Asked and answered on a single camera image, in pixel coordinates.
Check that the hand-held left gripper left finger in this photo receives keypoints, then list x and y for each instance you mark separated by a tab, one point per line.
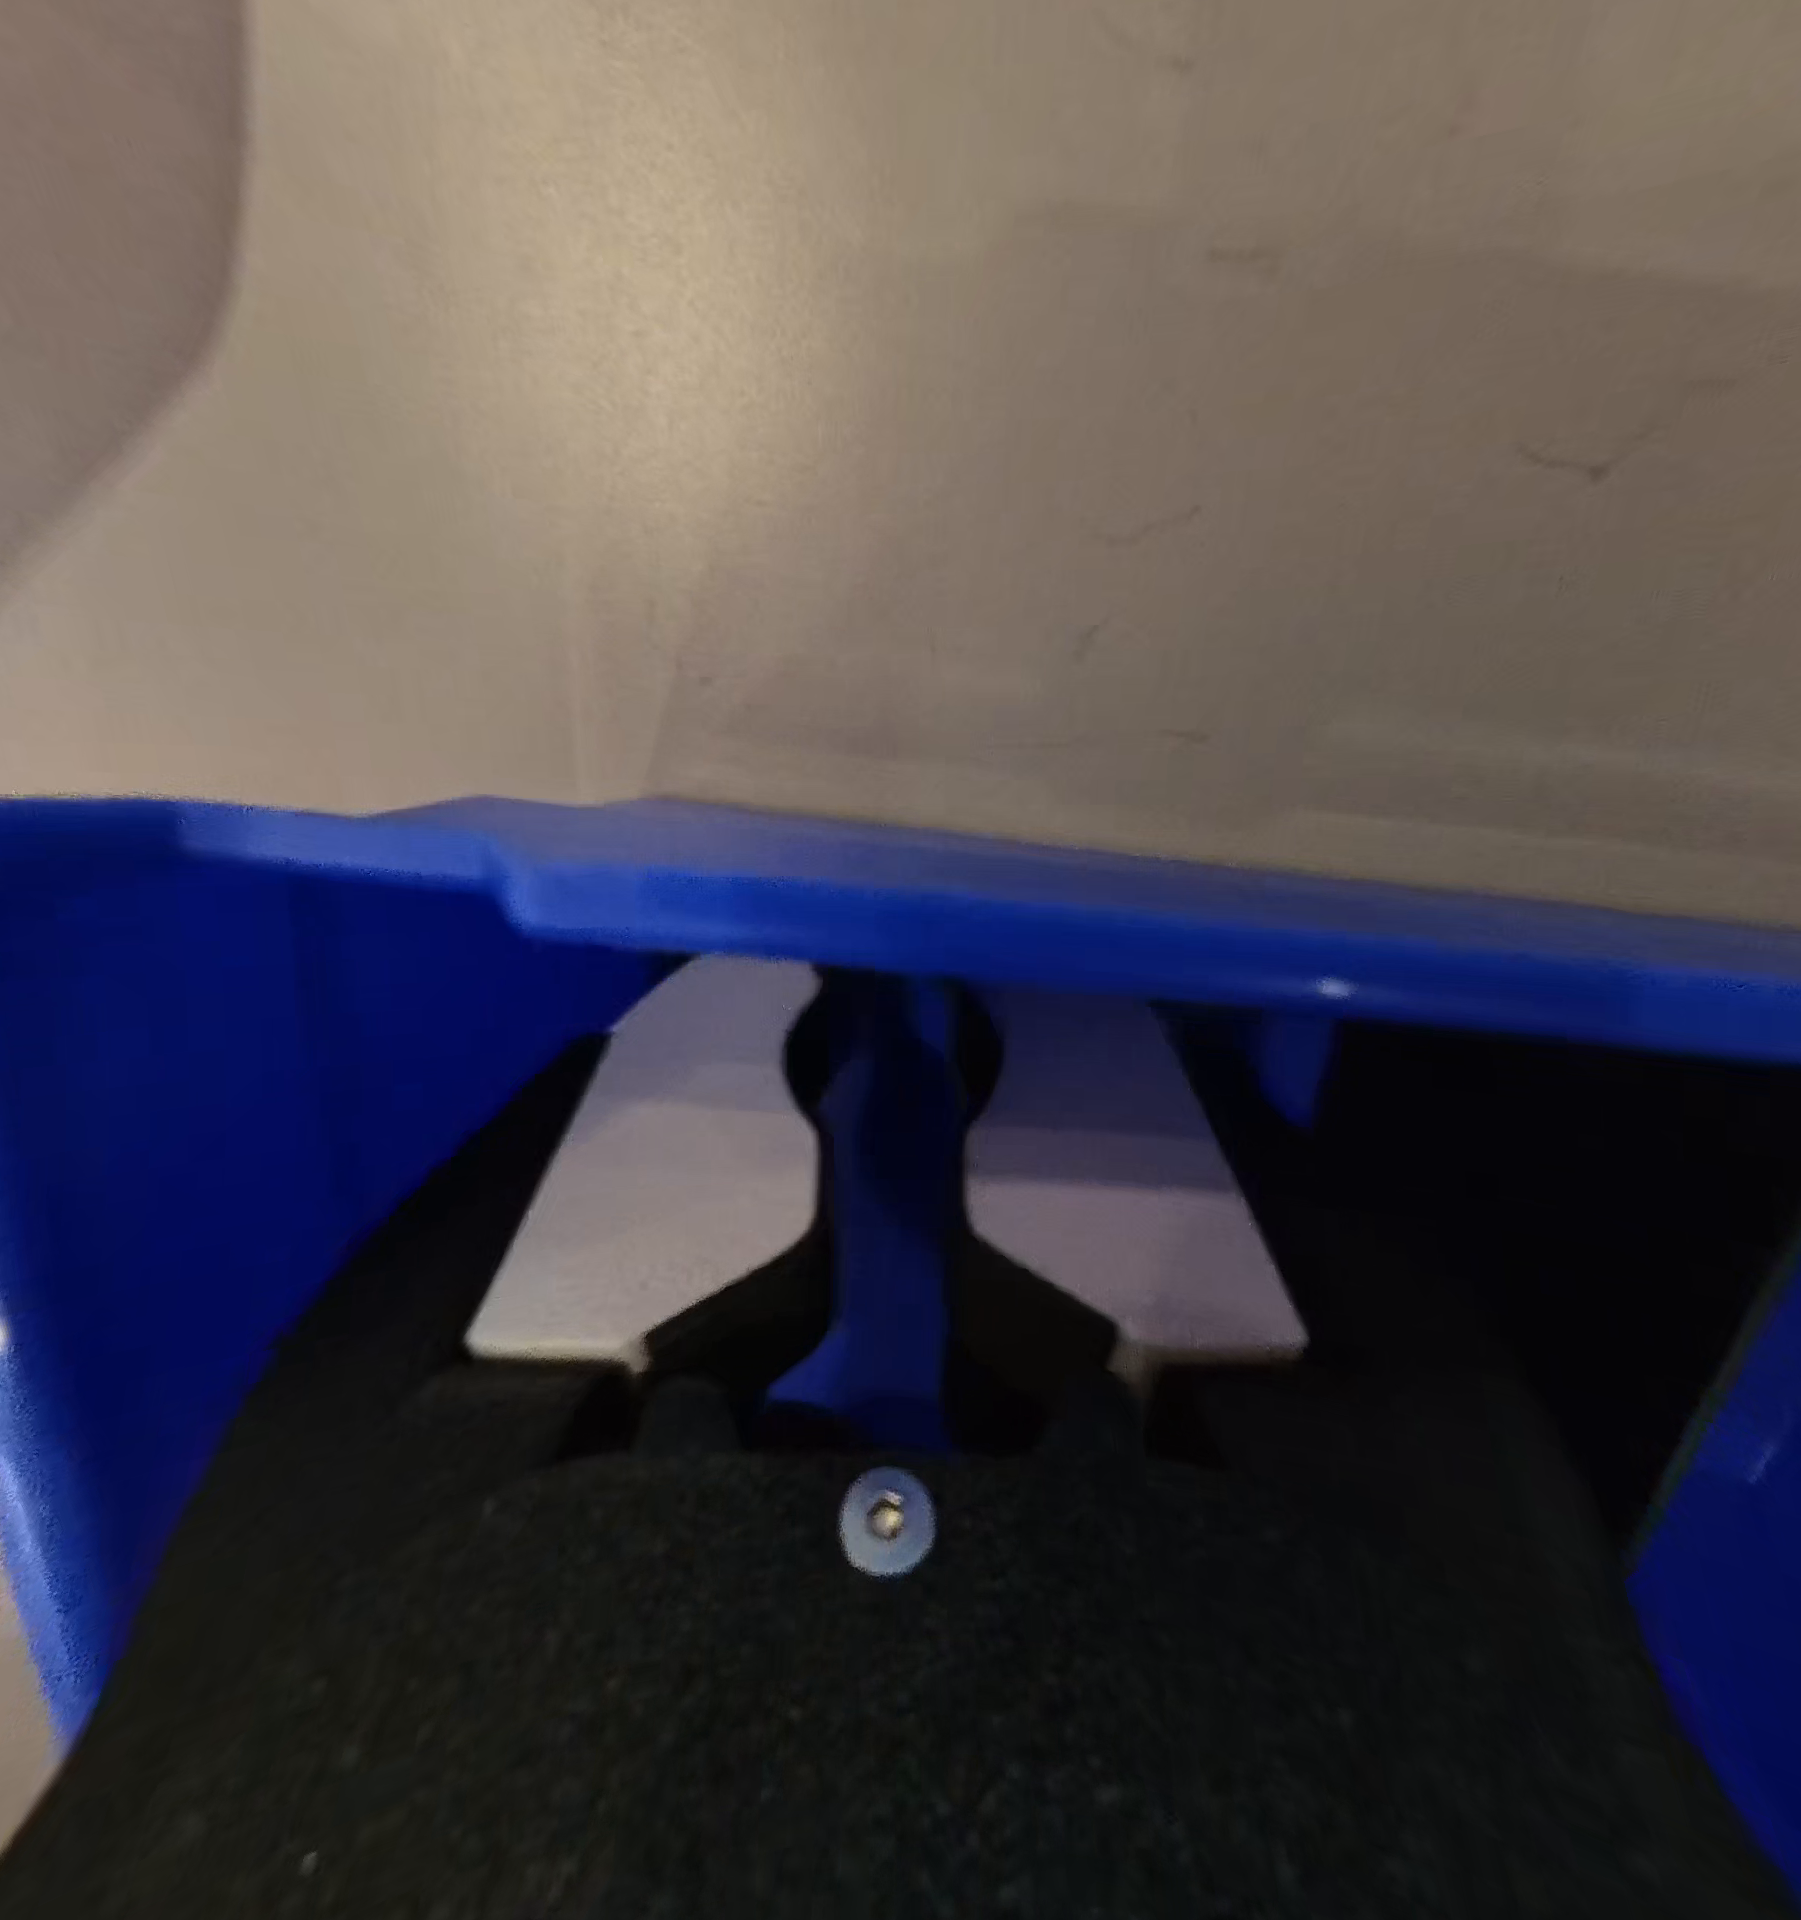
645	1172

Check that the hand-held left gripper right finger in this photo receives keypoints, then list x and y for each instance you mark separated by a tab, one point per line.
1124	1202

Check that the blue plastic bin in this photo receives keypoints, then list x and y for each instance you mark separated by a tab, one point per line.
165	1052

